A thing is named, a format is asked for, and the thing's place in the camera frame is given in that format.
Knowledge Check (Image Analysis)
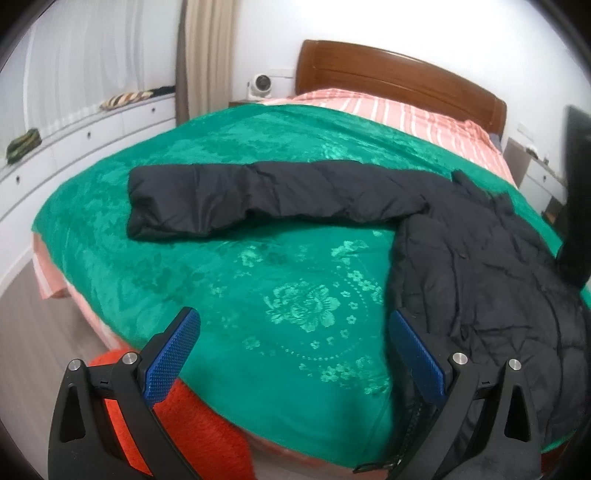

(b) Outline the small white fan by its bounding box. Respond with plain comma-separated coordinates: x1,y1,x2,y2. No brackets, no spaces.
246,74,273,100

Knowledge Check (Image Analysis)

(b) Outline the green floral blanket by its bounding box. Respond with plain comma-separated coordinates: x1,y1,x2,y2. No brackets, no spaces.
30,104,566,457

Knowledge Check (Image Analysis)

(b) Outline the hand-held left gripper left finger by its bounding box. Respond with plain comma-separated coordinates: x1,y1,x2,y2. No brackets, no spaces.
47,307,201,480

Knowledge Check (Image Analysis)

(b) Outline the white drawer cabinet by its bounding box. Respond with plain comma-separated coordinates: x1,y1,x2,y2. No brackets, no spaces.
0,90,178,287

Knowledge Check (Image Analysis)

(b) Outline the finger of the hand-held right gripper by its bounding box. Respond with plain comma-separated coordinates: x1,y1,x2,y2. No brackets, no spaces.
558,105,591,289

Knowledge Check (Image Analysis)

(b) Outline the camouflage cloth bundle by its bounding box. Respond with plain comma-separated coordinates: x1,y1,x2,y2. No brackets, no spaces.
6,129,42,163

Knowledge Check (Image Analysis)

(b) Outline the brown wooden headboard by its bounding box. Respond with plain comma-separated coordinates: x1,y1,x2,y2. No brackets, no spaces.
294,40,508,134

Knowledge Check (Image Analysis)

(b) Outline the orange fuzzy rug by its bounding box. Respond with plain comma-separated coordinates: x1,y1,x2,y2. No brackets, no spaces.
85,348,257,480

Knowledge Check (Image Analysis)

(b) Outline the white sheer curtain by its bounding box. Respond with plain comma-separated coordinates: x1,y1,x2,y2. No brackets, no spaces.
0,9,178,153

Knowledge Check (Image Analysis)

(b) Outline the dark wooden nightstand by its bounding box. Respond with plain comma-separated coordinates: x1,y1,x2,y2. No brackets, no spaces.
228,97,296,109

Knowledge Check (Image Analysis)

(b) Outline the beige curtain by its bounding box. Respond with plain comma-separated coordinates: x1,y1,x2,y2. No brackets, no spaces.
175,0,241,125

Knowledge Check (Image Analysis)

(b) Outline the black puffer jacket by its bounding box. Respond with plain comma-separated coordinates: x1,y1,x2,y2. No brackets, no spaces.
127,159,591,480

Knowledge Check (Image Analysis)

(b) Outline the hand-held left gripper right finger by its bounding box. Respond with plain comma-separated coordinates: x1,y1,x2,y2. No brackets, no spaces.
387,310,542,480

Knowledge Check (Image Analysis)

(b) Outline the white nightstand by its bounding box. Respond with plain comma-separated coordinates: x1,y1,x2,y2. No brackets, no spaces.
517,152,568,217

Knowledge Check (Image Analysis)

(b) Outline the striped cushion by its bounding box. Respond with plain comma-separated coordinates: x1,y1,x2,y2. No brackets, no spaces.
100,90,153,110

